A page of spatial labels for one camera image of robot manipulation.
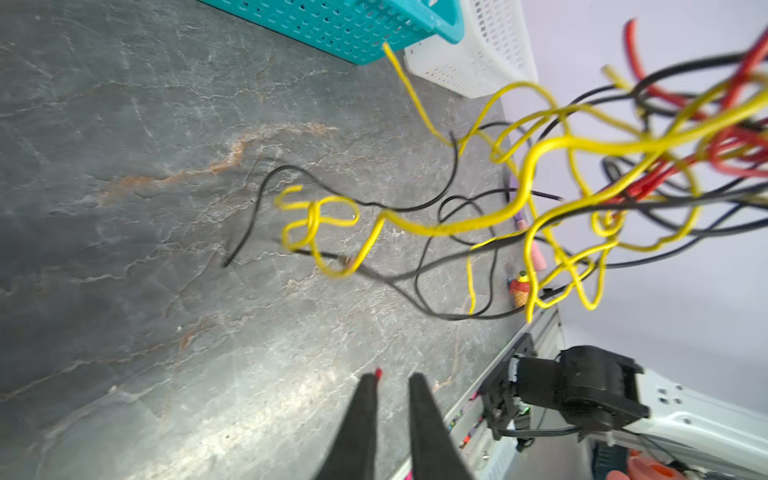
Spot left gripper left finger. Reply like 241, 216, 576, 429
315, 371, 380, 479

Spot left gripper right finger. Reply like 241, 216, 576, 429
408, 373, 472, 480

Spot red yellow black cables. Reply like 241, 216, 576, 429
221, 17, 768, 325

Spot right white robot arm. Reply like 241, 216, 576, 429
479, 345, 767, 474

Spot colourful bead strip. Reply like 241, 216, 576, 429
401, 389, 487, 480

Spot toy ice cream cone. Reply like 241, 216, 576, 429
508, 271, 531, 308

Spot orange red glove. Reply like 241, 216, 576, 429
606, 456, 687, 480

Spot purple plastic spoon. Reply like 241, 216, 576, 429
508, 173, 547, 272

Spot right white plastic basket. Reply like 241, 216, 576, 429
404, 0, 538, 99

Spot teal plastic basket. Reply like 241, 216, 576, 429
207, 0, 464, 65

